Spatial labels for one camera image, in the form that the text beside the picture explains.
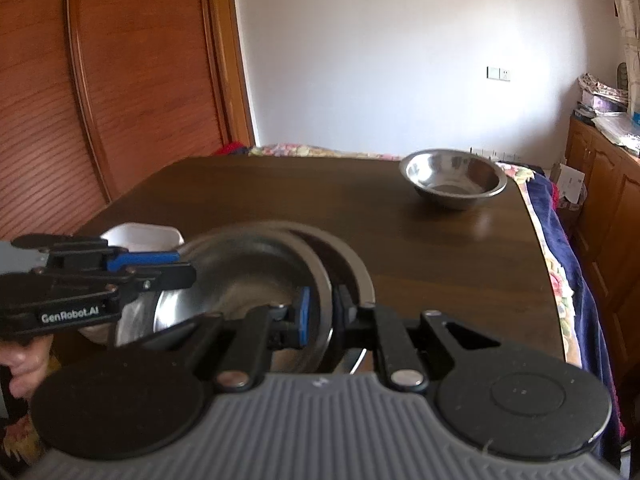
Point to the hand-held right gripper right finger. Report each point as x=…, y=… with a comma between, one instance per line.
x=342, y=317

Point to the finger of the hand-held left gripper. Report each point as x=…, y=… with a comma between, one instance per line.
x=160, y=277
x=145, y=259

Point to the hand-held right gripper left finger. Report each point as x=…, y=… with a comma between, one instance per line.
x=303, y=317

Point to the white floral square plate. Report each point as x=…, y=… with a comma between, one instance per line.
x=145, y=237

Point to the steel bowl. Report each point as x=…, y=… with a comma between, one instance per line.
x=455, y=180
x=235, y=270
x=350, y=265

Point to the person's left hand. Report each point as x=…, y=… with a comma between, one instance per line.
x=30, y=365

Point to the red cloth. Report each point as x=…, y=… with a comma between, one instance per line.
x=232, y=149

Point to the wooden wardrobe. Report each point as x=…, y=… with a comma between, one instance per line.
x=125, y=85

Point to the navy floral blanket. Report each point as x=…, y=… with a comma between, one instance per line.
x=575, y=270

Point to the white cardboard box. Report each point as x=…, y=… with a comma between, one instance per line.
x=570, y=182

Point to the wooden cabinet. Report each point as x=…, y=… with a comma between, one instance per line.
x=610, y=200

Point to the clear plastic bags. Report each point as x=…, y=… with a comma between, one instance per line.
x=617, y=132

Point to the stack of books and papers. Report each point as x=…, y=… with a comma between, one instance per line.
x=600, y=97

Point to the patterned curtain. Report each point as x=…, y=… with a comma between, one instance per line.
x=625, y=20

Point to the white wall switch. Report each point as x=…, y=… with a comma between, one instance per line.
x=498, y=73

